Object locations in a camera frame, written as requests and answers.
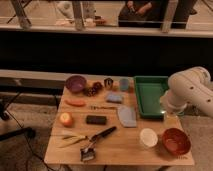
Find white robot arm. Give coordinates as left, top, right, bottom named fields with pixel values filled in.
left=160, top=67, right=213, bottom=128

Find white round cup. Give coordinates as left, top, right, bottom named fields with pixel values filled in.
left=139, top=128, right=158, bottom=149

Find light blue cup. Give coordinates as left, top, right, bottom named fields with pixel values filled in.
left=119, top=78, right=130, bottom=91

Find metal cup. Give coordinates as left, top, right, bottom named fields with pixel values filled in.
left=104, top=78, right=113, bottom=89

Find dark red pepper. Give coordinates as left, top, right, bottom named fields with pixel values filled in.
left=93, top=82, right=103, bottom=90

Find red-brown bowl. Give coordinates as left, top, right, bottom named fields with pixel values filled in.
left=162, top=128, right=191, bottom=156

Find green plastic tray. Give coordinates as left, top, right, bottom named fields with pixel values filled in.
left=133, top=76, right=168, bottom=119

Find blue grey cloth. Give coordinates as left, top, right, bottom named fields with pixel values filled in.
left=117, top=105, right=137, bottom=128

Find blue sponge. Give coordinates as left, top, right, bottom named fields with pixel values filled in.
left=106, top=93, right=123, bottom=104

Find black rectangular block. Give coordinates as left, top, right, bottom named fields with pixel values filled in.
left=86, top=115, right=107, bottom=125

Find thin dark pen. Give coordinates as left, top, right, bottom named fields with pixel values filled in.
left=90, top=106, right=117, bottom=110

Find dark red grapes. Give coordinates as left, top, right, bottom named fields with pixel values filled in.
left=83, top=87, right=97, bottom=97

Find orange carrot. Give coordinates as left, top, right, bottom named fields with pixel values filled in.
left=65, top=100, right=86, bottom=107

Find purple bowl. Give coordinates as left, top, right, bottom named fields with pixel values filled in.
left=65, top=75, right=87, bottom=93

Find red yellow apple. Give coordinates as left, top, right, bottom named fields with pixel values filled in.
left=59, top=112, right=74, bottom=127

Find black handled brush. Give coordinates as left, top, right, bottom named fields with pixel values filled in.
left=80, top=126, right=117, bottom=162

